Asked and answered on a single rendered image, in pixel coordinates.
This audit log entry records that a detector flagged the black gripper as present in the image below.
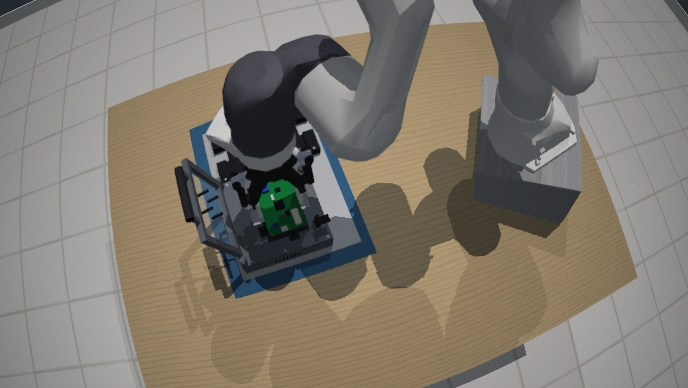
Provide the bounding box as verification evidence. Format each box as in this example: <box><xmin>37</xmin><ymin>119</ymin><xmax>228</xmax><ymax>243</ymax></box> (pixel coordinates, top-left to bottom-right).
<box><xmin>229</xmin><ymin>146</ymin><xmax>315</xmax><ymax>218</ymax></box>

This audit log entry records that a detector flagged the green circuit board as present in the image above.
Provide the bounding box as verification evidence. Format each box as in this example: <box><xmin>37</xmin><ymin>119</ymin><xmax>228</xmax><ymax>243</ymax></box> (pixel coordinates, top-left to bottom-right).
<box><xmin>259</xmin><ymin>178</ymin><xmax>307</xmax><ymax>237</ymax></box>

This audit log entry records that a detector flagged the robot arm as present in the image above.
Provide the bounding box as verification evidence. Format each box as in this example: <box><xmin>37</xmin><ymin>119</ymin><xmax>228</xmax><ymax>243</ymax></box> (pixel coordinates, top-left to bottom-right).
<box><xmin>205</xmin><ymin>0</ymin><xmax>599</xmax><ymax>173</ymax></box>

